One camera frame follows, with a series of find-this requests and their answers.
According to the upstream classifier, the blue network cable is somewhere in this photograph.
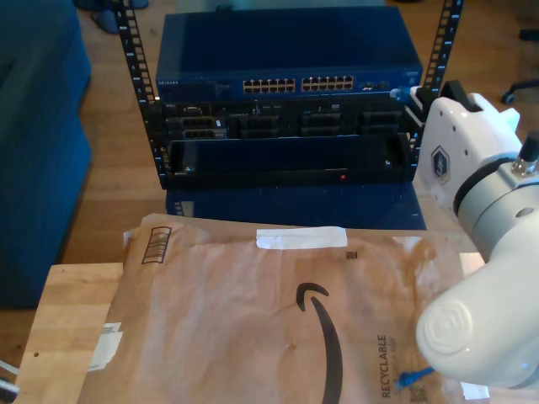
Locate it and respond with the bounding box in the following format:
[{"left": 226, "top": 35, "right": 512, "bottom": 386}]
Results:
[{"left": 389, "top": 87, "right": 435, "bottom": 387}]

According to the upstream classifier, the black office chair base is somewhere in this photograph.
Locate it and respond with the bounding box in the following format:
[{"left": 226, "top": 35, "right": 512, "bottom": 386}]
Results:
[{"left": 499, "top": 78, "right": 539, "bottom": 105}]

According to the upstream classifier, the black rack server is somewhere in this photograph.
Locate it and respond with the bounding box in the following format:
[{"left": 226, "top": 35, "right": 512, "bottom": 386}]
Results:
[{"left": 162, "top": 97, "right": 422, "bottom": 140}]

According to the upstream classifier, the brown paper mailer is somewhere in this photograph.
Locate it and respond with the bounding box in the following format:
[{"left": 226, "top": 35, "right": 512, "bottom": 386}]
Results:
[{"left": 82, "top": 212, "right": 492, "bottom": 404}]

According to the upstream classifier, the grey slipper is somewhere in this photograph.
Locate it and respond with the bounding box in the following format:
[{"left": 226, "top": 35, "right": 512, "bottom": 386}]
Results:
[{"left": 90, "top": 8, "right": 121, "bottom": 35}]

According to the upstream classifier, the blue sofa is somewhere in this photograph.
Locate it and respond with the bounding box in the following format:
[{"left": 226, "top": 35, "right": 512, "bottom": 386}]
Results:
[{"left": 0, "top": 0, "right": 93, "bottom": 311}]

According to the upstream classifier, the black looped gripper cable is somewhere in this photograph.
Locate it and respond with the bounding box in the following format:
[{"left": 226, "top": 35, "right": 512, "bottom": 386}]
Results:
[{"left": 510, "top": 132, "right": 539, "bottom": 178}]

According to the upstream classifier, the blue network switch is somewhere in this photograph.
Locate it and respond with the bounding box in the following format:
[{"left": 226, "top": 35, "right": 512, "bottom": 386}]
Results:
[{"left": 154, "top": 6, "right": 424, "bottom": 101}]

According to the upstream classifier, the black rack frame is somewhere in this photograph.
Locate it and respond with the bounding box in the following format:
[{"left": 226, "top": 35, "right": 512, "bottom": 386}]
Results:
[{"left": 112, "top": 0, "right": 465, "bottom": 190}]

